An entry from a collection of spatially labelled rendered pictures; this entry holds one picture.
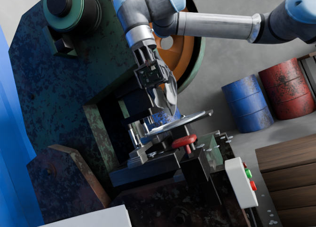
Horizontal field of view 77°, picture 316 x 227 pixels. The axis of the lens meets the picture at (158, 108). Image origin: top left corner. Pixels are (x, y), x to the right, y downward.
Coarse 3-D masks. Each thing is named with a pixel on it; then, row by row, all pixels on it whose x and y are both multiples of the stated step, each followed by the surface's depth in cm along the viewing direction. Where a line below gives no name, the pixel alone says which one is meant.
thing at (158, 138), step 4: (164, 132) 96; (148, 136) 89; (152, 136) 88; (156, 136) 87; (160, 136) 90; (164, 136) 95; (144, 140) 90; (148, 140) 89; (152, 140) 88; (156, 140) 88; (160, 140) 89; (152, 144) 88
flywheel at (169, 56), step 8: (184, 8) 117; (152, 32) 128; (160, 40) 129; (176, 40) 124; (184, 40) 119; (192, 40) 117; (160, 48) 128; (176, 48) 124; (184, 48) 119; (192, 48) 118; (160, 56) 128; (168, 56) 127; (176, 56) 125; (184, 56) 120; (192, 56) 121; (168, 64) 127; (176, 64) 126; (184, 64) 120; (176, 72) 123; (184, 72) 122; (176, 80) 123
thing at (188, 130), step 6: (204, 114) 82; (210, 114) 80; (192, 120) 82; (180, 126) 84; (186, 126) 86; (162, 132) 87; (174, 132) 87; (180, 132) 86; (186, 132) 86; (192, 132) 92; (174, 138) 87; (192, 144) 86
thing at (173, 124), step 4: (200, 112) 96; (204, 112) 85; (188, 116) 103; (192, 116) 93; (196, 116) 80; (176, 120) 106; (180, 120) 92; (184, 120) 87; (188, 120) 78; (168, 124) 95; (172, 124) 86; (176, 124) 85; (180, 124) 77; (156, 128) 102; (160, 128) 99; (164, 128) 89; (168, 128) 82; (172, 128) 78; (152, 132) 93; (156, 132) 81; (160, 132) 80
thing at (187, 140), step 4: (188, 136) 57; (192, 136) 55; (176, 140) 58; (180, 140) 56; (184, 140) 54; (188, 140) 54; (192, 140) 54; (172, 144) 56; (176, 144) 55; (180, 144) 55; (184, 144) 54; (188, 144) 54; (184, 148) 57; (188, 148) 56; (188, 152) 56
